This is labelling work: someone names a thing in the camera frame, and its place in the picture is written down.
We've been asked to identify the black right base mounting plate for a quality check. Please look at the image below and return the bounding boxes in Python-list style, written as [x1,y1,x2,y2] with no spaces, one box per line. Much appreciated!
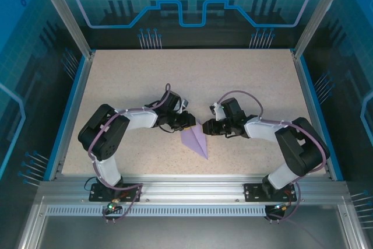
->
[243,183,295,202]

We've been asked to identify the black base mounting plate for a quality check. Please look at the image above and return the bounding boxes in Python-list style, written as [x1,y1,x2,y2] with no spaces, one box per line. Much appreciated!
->
[243,183,295,202]
[89,183,143,202]

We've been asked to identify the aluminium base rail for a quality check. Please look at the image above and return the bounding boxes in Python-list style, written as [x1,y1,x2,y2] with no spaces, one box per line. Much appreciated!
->
[37,174,348,205]

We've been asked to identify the purple paper sheet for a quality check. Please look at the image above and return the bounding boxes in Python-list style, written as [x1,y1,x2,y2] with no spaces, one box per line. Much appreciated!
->
[180,119,209,161]

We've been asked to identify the aluminium frame post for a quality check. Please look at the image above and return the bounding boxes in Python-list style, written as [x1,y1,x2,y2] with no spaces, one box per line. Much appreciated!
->
[32,0,96,59]
[292,0,352,59]

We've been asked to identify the aluminium side rail blue strip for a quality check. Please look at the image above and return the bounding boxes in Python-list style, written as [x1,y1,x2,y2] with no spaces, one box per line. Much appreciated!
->
[48,52,96,181]
[293,52,344,181]

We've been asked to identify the aluminium lower frame rail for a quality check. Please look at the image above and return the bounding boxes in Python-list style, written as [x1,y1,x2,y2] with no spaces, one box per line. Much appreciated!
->
[336,196,368,249]
[17,196,49,249]

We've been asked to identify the black left base mounting plate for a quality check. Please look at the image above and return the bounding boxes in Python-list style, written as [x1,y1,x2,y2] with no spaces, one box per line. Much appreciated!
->
[89,183,143,202]

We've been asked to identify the thin black base wire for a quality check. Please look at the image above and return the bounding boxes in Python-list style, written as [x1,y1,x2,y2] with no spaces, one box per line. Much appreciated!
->
[85,176,98,193]

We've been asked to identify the slotted grey cable duct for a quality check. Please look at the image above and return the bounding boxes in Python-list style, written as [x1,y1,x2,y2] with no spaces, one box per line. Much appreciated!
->
[46,205,268,217]

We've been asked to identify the thin black left gripper wire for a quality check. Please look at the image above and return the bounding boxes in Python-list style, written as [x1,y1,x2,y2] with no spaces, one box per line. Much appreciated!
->
[159,123,177,134]

